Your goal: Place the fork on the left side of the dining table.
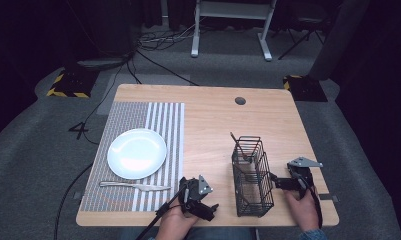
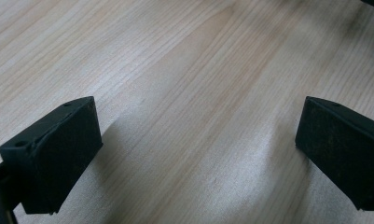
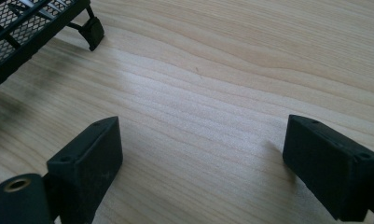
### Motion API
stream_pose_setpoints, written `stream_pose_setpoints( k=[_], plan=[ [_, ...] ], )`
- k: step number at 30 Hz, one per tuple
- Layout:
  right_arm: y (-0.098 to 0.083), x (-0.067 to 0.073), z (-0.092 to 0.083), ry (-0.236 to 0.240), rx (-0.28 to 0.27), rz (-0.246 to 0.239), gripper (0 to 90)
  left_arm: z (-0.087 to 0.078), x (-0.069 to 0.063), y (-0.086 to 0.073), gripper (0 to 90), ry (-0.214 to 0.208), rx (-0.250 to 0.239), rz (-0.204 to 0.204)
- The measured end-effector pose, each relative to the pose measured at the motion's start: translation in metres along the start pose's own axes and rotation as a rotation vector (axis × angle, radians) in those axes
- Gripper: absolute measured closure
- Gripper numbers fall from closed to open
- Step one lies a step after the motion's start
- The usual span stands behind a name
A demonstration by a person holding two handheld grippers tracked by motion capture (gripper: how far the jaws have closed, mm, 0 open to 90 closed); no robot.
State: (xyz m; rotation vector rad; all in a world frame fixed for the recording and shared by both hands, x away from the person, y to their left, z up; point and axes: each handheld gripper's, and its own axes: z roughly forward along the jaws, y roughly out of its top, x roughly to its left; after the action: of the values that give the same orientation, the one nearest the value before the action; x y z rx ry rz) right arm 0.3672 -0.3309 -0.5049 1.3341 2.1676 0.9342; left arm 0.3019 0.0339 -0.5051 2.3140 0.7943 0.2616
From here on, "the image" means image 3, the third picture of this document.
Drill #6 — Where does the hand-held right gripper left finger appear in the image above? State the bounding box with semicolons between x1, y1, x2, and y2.
43;116;124;224

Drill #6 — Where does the black metal mesh rack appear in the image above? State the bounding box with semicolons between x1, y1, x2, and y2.
0;0;105;95

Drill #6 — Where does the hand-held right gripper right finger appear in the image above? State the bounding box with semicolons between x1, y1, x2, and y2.
282;114;374;222

